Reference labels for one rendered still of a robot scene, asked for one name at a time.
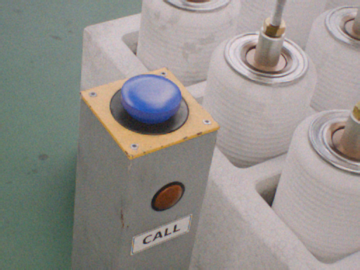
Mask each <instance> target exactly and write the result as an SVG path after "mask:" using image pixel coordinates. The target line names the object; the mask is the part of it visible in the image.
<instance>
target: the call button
mask: <svg viewBox="0 0 360 270"><path fill-rule="evenodd" d="M181 97H182V95H181V90H180V89H179V87H178V86H177V84H176V83H174V82H172V81H171V80H170V79H167V78H166V77H161V76H159V75H152V74H144V75H137V76H135V77H131V78H129V79H128V80H127V81H126V82H125V83H124V84H123V85H122V93H121V102H122V106H123V108H125V109H126V110H127V112H128V113H129V114H130V116H132V117H133V118H134V119H135V120H138V121H140V122H144V123H148V124H157V123H161V122H164V121H165V120H168V119H169V118H170V117H171V116H172V115H174V114H175V113H177V111H178V109H179V108H180V105H181Z"/></svg>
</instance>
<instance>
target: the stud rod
mask: <svg viewBox="0 0 360 270"><path fill-rule="evenodd" d="M286 1H287V0H274V7H273V10H272V12H271V17H270V21H269V22H270V23H271V24H272V25H274V26H279V25H280V24H281V21H282V17H283V14H284V10H285V4H286Z"/></svg>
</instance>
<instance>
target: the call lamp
mask: <svg viewBox="0 0 360 270"><path fill-rule="evenodd" d="M182 193H183V188H182V187H180V186H178V185H174V186H170V187H167V188H165V189H164V190H163V191H162V192H161V193H159V196H158V197H157V199H156V200H155V206H156V207H157V208H158V209H159V210H163V209H166V208H169V207H171V206H172V205H175V204H176V203H177V201H178V199H179V198H180V197H181V194H182Z"/></svg>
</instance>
